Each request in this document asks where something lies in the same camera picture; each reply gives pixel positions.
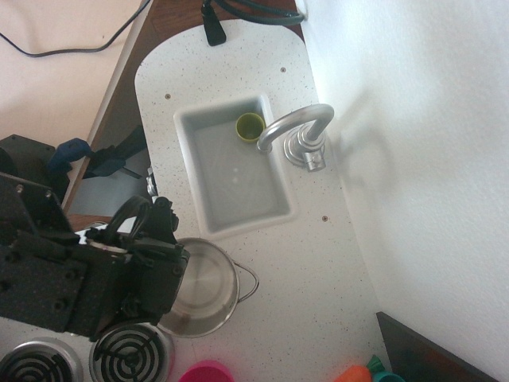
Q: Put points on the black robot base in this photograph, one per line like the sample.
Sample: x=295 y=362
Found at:
x=28 y=159

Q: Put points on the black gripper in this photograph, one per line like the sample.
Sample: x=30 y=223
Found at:
x=142 y=232

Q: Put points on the silver toy faucet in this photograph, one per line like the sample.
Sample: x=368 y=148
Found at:
x=304 y=140

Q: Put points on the black stove burner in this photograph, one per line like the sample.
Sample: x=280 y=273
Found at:
x=42 y=359
x=138 y=352

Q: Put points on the black clamp handle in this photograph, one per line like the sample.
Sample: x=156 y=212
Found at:
x=213 y=29

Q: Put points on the stainless steel pot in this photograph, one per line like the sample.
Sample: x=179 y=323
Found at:
x=212 y=287

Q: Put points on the teal plastic item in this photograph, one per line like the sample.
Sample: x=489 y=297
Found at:
x=379 y=373

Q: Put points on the orange toy carrot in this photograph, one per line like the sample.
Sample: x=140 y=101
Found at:
x=355 y=373

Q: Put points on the green plastic cup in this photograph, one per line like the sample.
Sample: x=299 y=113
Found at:
x=249 y=127

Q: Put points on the silver cabinet latch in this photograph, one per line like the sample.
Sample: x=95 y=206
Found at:
x=151 y=183

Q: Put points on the left black stove burner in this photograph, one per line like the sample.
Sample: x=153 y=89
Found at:
x=42 y=359

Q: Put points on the pink plastic cup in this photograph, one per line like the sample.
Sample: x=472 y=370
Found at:
x=207 y=371

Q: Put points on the grey toy sink basin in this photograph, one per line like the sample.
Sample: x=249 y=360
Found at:
x=234 y=187

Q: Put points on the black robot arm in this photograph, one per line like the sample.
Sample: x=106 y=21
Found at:
x=90 y=284

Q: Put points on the right black stove burner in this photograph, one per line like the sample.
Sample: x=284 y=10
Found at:
x=138 y=352

